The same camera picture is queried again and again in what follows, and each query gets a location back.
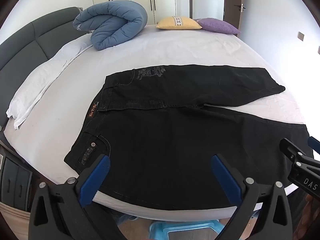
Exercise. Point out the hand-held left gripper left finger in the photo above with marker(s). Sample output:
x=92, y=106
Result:
x=95, y=177

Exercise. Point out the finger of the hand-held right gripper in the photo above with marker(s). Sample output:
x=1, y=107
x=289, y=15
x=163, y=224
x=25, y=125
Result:
x=314, y=143
x=291, y=150

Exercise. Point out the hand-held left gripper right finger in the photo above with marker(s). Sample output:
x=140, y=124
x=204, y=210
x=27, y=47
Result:
x=225, y=175

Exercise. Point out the black pants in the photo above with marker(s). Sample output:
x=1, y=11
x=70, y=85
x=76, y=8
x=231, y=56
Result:
x=162, y=142

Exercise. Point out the dark nightstand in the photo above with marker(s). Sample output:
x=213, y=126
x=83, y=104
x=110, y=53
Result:
x=15, y=180

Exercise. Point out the light blue plastic stool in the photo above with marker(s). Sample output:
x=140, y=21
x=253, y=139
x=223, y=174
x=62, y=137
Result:
x=160, y=230

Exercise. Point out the white pillow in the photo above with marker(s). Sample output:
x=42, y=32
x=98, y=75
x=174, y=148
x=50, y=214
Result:
x=37, y=85

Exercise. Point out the bed with white sheet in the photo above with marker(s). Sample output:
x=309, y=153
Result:
x=187, y=47

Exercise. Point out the purple cushion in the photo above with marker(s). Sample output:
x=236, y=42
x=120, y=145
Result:
x=218, y=25

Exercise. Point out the grey padded headboard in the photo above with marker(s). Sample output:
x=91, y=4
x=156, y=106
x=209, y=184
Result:
x=22, y=50

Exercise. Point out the blue rolled duvet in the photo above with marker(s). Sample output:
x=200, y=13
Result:
x=112, y=22

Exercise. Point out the yellow cushion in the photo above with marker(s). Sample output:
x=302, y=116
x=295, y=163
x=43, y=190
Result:
x=178, y=23

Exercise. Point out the wall socket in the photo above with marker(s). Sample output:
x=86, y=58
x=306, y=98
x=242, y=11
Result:
x=301, y=35

